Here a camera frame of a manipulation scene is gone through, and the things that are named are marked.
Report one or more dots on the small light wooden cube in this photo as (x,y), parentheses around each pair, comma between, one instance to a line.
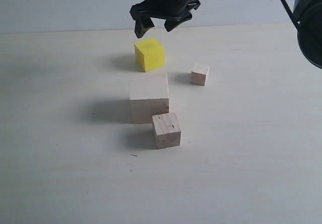
(199,74)

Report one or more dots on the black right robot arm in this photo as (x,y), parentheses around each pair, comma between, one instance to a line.
(305,15)

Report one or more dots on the yellow cube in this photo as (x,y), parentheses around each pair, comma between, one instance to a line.
(150,54)

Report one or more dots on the large light wooden cube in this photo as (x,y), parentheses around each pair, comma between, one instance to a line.
(149,96)

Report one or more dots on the medium dark wooden cube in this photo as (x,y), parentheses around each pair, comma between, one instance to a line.
(167,131)

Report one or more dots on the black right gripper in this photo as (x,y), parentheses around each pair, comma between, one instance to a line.
(179,11)

